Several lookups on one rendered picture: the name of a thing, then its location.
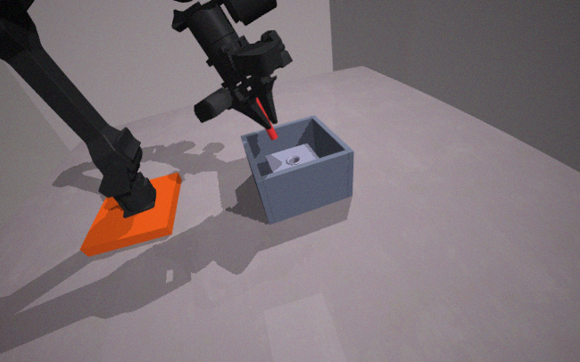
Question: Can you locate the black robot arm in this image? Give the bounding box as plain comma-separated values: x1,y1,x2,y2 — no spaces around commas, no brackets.
0,0,285,218

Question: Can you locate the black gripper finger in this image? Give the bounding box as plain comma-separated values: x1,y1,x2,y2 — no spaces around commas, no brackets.
228,91,271,129
249,75,278,125

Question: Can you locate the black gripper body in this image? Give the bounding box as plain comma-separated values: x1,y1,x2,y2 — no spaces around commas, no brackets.
194,32,293,123

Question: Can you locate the red peg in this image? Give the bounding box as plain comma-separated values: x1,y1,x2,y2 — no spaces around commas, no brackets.
256,97,278,140

